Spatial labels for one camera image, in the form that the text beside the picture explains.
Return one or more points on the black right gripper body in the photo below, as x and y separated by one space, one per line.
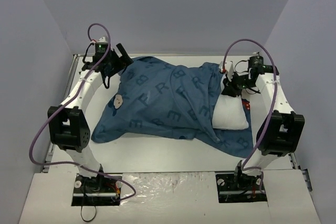
230 85

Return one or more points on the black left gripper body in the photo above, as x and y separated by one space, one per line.
118 57

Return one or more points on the white pillow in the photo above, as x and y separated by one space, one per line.
229 114

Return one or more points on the blue letter print pillowcase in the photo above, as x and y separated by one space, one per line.
161 99

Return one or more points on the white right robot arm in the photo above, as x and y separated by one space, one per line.
246 165

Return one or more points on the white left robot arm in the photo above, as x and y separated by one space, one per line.
68 127

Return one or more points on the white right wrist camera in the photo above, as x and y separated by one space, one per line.
227 68

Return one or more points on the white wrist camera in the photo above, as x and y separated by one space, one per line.
101 40
227 68

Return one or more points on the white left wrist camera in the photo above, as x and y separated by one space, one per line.
101 40

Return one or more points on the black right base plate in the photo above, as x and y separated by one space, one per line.
244 189

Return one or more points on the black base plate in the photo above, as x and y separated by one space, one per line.
97 191
244 189

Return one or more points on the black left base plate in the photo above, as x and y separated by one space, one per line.
97 191

